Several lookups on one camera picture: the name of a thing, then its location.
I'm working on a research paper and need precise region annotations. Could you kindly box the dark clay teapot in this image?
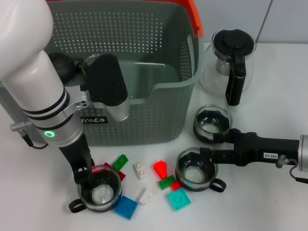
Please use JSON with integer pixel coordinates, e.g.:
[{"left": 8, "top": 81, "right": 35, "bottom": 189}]
[{"left": 49, "top": 52, "right": 84, "bottom": 85}]

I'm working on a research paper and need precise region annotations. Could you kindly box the glass teacup with black holder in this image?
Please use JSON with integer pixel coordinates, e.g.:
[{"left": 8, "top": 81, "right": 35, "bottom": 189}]
[
  {"left": 193, "top": 103, "right": 233, "bottom": 142},
  {"left": 175, "top": 147, "right": 227, "bottom": 194},
  {"left": 68, "top": 165, "right": 123, "bottom": 214},
  {"left": 81, "top": 54, "right": 97, "bottom": 81}
]

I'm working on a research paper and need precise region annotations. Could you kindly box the arm cable with plug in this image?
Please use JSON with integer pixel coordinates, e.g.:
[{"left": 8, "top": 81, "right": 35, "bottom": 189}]
[
  {"left": 276, "top": 155, "right": 308, "bottom": 184},
  {"left": 10, "top": 122, "right": 49, "bottom": 148}
]

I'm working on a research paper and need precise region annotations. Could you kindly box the dark red long brick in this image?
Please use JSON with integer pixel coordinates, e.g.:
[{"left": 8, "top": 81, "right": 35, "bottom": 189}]
[{"left": 103, "top": 162, "right": 127, "bottom": 181}]

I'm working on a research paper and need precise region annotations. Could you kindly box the left wrist camera housing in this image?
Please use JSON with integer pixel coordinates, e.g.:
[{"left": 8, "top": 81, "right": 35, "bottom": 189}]
[{"left": 85, "top": 54, "right": 131, "bottom": 122}]

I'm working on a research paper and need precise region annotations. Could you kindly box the glass pot with black lid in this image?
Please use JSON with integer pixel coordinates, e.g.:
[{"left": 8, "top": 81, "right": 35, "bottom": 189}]
[{"left": 198, "top": 28, "right": 257, "bottom": 106}]

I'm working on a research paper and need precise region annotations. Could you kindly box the teal square plate brick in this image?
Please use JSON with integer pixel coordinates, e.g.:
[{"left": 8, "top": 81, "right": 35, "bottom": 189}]
[{"left": 167, "top": 188, "right": 192, "bottom": 212}]

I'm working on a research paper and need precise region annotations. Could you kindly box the blue square plate brick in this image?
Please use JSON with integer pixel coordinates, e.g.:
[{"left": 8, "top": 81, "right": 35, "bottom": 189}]
[{"left": 114, "top": 195, "right": 139, "bottom": 220}]

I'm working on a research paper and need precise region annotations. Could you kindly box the right arm cable with plug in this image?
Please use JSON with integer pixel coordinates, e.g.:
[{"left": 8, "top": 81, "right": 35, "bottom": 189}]
[{"left": 276, "top": 155, "right": 308, "bottom": 184}]

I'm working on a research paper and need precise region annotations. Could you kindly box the red sloped brick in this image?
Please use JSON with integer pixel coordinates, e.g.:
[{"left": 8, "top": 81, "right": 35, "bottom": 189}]
[{"left": 153, "top": 160, "right": 170, "bottom": 180}]

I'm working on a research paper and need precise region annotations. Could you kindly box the grey perforated storage bin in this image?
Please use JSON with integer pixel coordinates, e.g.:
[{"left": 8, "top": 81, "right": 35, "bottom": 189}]
[{"left": 0, "top": 0, "right": 202, "bottom": 147}]

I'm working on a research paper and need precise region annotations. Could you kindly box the left arm cable with plug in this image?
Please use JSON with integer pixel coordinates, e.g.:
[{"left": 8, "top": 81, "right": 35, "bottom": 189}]
[{"left": 10, "top": 122, "right": 49, "bottom": 148}]

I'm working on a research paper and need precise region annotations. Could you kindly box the white two-stud brick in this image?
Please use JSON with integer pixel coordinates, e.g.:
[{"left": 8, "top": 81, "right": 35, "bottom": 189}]
[{"left": 132, "top": 162, "right": 150, "bottom": 180}]

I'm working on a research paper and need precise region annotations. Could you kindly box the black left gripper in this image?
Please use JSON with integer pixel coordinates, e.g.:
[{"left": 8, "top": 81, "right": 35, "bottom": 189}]
[{"left": 59, "top": 134, "right": 95, "bottom": 191}]

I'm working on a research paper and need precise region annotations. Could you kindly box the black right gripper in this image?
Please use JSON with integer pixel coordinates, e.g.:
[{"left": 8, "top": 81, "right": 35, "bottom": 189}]
[{"left": 199, "top": 128, "right": 302, "bottom": 167}]

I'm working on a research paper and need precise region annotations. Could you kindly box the green brick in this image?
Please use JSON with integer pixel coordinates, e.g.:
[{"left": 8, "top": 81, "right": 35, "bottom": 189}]
[
  {"left": 112, "top": 154, "right": 129, "bottom": 171},
  {"left": 158, "top": 175, "right": 177, "bottom": 191}
]

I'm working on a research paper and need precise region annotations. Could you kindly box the orange bin handle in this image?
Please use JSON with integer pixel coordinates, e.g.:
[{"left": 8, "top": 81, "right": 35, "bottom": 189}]
[{"left": 47, "top": 0, "right": 205, "bottom": 38}]

